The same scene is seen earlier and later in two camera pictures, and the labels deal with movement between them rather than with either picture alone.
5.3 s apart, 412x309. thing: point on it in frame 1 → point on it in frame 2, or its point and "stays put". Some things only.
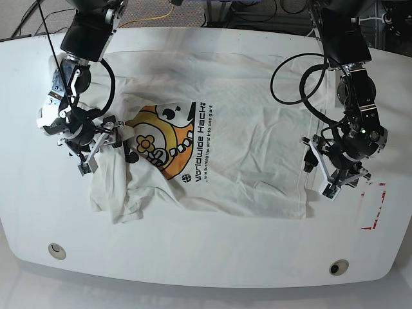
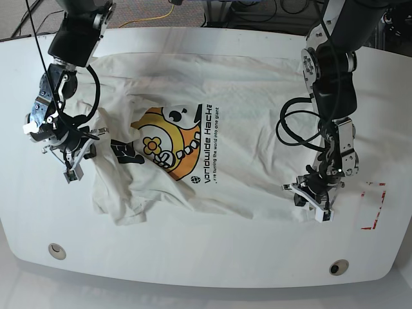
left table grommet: x=56 y=251 stays put
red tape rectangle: x=362 y=194 stays put
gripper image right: x=339 y=160 → x=338 y=160
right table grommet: x=338 y=267 stays put
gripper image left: x=85 y=132 → x=49 y=123
